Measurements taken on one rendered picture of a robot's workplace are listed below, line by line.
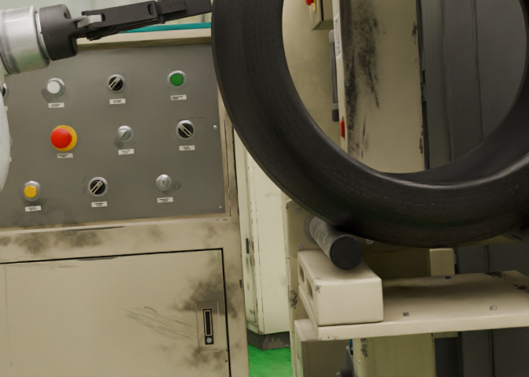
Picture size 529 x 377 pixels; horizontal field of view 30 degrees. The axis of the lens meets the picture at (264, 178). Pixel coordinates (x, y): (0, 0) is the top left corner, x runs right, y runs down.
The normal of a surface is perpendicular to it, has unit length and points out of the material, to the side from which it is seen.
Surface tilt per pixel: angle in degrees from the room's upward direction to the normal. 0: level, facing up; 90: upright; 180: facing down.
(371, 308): 90
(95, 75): 90
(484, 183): 101
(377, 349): 90
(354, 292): 90
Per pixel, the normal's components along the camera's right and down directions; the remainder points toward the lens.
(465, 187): 0.07, 0.23
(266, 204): 0.33, 0.03
